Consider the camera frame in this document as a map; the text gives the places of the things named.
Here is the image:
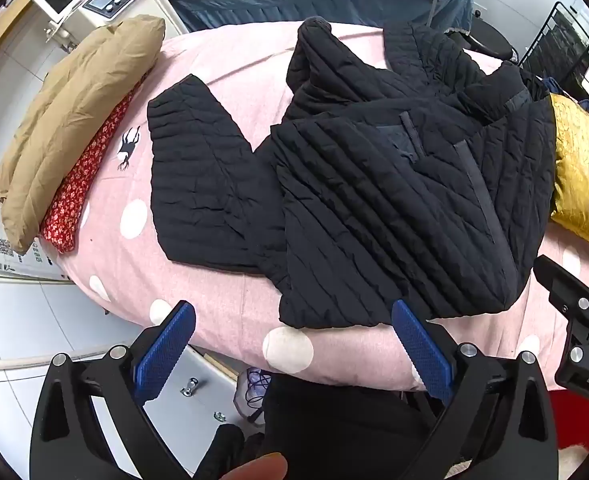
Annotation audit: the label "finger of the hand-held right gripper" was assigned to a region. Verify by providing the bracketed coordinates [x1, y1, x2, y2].
[533, 255, 589, 328]

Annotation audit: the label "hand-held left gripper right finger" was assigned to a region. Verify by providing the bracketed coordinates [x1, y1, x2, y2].
[391, 300, 560, 480]

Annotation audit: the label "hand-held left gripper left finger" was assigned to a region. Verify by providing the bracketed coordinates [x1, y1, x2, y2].
[30, 300, 198, 480]

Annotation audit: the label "black quilted jacket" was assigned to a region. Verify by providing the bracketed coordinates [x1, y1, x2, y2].
[147, 16, 558, 330]

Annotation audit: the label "person's left hand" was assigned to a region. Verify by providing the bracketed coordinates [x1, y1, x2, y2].
[221, 452, 288, 480]

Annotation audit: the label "red cloth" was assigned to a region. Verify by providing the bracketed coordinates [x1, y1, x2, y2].
[549, 389, 589, 450]

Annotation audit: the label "yellow satin pillow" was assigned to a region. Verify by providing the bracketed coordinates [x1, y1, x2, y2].
[547, 91, 589, 257]

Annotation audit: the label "white drawer cabinet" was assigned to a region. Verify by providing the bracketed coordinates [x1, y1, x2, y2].
[134, 344, 241, 466]

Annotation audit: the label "person's black trousers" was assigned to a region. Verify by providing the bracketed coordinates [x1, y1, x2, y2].
[198, 374, 458, 480]

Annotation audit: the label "white pipe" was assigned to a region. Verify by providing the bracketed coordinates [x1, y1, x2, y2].
[0, 354, 106, 372]

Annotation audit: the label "printed paper poster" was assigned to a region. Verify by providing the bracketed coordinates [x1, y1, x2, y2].
[0, 193, 74, 284]

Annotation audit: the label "red floral pillow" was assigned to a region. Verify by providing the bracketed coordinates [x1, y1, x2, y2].
[39, 72, 150, 254]

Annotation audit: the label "black chair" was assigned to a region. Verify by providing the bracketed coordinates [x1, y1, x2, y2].
[446, 16, 521, 64]

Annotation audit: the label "tan pillow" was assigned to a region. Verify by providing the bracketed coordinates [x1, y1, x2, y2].
[0, 15, 168, 256]

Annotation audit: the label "pink polka dot bed sheet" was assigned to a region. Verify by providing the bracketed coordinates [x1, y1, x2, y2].
[39, 21, 589, 393]

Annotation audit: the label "white control machine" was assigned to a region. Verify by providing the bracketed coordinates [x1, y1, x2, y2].
[44, 0, 185, 53]

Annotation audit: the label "blue bed cover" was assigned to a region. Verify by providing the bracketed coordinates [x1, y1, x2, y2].
[174, 0, 475, 38]

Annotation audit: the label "black wire rack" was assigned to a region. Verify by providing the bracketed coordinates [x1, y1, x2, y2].
[519, 1, 589, 97]

